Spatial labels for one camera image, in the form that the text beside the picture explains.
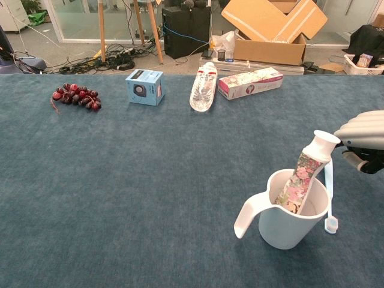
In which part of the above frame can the red grape bunch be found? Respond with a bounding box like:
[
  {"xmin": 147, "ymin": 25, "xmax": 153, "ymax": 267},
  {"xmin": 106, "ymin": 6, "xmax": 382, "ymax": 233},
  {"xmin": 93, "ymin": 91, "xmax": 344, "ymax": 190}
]
[{"xmin": 49, "ymin": 83, "xmax": 102, "ymax": 115}]

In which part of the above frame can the floral pink box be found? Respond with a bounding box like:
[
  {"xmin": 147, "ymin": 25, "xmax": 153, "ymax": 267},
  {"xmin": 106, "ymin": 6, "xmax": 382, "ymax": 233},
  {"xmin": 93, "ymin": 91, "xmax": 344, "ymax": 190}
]
[{"xmin": 217, "ymin": 67, "xmax": 284, "ymax": 100}]

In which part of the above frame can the colourful small carton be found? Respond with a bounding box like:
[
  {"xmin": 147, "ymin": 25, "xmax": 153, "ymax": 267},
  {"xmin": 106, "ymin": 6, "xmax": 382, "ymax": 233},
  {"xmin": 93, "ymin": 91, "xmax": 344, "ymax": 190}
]
[{"xmin": 356, "ymin": 53, "xmax": 374, "ymax": 68}]

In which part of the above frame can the open brown cardboard box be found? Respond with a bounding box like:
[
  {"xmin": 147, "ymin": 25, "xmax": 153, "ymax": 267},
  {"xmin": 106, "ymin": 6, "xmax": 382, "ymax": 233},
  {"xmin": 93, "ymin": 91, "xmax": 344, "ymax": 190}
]
[{"xmin": 233, "ymin": 29, "xmax": 307, "ymax": 66}]

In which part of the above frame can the floral toothpaste tube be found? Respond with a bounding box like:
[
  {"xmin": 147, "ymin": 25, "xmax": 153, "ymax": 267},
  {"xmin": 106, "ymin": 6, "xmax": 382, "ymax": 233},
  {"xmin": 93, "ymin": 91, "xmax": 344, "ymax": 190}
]
[{"xmin": 274, "ymin": 130, "xmax": 342, "ymax": 215}]

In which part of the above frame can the blue grey machine base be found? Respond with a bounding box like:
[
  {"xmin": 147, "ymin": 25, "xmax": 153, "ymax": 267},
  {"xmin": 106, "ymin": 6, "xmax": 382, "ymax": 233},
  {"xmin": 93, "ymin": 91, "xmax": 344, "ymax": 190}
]
[{"xmin": 0, "ymin": 25, "xmax": 47, "ymax": 75}]

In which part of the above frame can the light blue toothbrush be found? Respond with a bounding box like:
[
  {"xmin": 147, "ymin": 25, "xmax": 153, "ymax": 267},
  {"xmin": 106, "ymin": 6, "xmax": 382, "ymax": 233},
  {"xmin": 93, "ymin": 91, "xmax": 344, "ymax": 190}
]
[{"xmin": 323, "ymin": 160, "xmax": 339, "ymax": 235}]

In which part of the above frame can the white plastic bag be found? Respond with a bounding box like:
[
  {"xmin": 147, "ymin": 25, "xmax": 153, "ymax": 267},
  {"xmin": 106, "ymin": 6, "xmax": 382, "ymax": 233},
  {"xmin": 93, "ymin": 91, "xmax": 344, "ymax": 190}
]
[{"xmin": 209, "ymin": 29, "xmax": 238, "ymax": 59}]

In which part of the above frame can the flattened brown cardboard box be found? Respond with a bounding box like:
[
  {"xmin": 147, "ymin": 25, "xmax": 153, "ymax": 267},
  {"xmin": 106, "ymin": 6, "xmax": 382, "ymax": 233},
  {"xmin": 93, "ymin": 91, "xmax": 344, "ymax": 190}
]
[{"xmin": 221, "ymin": 0, "xmax": 329, "ymax": 43}]

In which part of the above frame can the white plastic basket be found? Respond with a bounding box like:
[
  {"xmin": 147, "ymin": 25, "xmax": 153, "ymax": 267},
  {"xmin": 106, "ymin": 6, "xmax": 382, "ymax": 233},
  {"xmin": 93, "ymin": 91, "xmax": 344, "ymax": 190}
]
[{"xmin": 343, "ymin": 53, "xmax": 384, "ymax": 76}]

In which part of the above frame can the blue table mat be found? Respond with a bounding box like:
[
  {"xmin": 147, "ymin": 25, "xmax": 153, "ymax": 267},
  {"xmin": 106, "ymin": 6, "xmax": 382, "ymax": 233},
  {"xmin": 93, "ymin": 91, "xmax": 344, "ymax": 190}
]
[{"xmin": 0, "ymin": 73, "xmax": 384, "ymax": 288}]

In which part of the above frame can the white cabinet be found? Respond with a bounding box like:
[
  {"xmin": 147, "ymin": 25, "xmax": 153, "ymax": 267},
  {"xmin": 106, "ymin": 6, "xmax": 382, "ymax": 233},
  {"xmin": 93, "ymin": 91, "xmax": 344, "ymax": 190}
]
[{"xmin": 0, "ymin": 0, "xmax": 31, "ymax": 32}]

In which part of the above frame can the black cloth cover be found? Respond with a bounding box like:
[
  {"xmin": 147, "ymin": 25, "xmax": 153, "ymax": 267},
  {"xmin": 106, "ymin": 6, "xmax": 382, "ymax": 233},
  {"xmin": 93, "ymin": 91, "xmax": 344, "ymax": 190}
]
[{"xmin": 349, "ymin": 24, "xmax": 384, "ymax": 58}]

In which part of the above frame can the black metal bracket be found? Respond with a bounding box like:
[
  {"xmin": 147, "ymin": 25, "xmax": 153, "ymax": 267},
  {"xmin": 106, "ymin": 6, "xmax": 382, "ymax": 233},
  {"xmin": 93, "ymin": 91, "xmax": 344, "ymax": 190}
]
[{"xmin": 302, "ymin": 61, "xmax": 326, "ymax": 75}]

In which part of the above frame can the black computer tower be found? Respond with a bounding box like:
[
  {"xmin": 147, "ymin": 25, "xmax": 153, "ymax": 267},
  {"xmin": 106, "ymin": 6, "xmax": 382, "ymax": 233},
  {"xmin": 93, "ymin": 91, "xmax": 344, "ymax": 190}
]
[{"xmin": 161, "ymin": 5, "xmax": 211, "ymax": 60}]

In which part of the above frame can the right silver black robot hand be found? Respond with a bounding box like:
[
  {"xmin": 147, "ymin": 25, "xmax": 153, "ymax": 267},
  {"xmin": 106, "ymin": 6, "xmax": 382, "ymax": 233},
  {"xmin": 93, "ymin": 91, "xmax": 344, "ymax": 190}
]
[{"xmin": 333, "ymin": 110, "xmax": 384, "ymax": 175}]

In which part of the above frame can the green bag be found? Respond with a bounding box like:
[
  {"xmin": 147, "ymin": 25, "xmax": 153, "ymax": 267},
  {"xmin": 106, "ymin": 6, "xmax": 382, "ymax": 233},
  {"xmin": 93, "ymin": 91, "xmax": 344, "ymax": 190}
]
[{"xmin": 28, "ymin": 11, "xmax": 49, "ymax": 26}]

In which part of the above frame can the black cable tangle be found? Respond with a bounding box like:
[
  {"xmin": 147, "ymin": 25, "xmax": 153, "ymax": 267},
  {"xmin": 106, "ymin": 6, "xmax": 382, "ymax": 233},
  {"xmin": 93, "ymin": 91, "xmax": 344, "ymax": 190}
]
[{"xmin": 49, "ymin": 43, "xmax": 164, "ymax": 75}]

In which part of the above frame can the wooden stand leg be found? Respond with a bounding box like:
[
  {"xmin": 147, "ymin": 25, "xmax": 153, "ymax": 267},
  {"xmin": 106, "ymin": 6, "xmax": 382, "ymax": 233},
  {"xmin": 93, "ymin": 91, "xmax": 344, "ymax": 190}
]
[
  {"xmin": 146, "ymin": 0, "xmax": 164, "ymax": 65},
  {"xmin": 133, "ymin": 0, "xmax": 145, "ymax": 44},
  {"xmin": 98, "ymin": 0, "xmax": 107, "ymax": 63}
]

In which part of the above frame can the clear plastic water bottle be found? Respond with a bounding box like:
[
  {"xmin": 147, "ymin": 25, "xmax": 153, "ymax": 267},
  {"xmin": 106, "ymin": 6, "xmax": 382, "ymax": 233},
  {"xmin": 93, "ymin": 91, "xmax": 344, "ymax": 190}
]
[{"xmin": 189, "ymin": 62, "xmax": 218, "ymax": 113}]

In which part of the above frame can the white cup with handle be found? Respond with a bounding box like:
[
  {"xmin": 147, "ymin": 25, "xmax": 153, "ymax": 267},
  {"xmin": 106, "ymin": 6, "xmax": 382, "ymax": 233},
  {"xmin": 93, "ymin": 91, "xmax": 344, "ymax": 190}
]
[{"xmin": 234, "ymin": 169, "xmax": 332, "ymax": 250}]

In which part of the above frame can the aluminium profile rail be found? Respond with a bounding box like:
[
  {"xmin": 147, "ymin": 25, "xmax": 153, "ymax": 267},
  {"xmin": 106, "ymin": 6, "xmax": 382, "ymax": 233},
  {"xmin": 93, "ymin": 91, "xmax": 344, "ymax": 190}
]
[{"xmin": 199, "ymin": 56, "xmax": 305, "ymax": 76}]

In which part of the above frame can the light blue speaker box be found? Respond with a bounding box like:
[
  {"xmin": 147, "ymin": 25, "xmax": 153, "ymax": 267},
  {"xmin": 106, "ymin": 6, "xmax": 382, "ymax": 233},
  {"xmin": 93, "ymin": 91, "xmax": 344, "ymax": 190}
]
[{"xmin": 125, "ymin": 69, "xmax": 166, "ymax": 106}]

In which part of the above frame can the blue network cable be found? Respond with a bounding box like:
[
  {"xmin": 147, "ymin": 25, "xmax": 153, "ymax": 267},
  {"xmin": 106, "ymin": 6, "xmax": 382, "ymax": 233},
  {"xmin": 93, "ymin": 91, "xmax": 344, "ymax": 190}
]
[{"xmin": 163, "ymin": 23, "xmax": 210, "ymax": 46}]

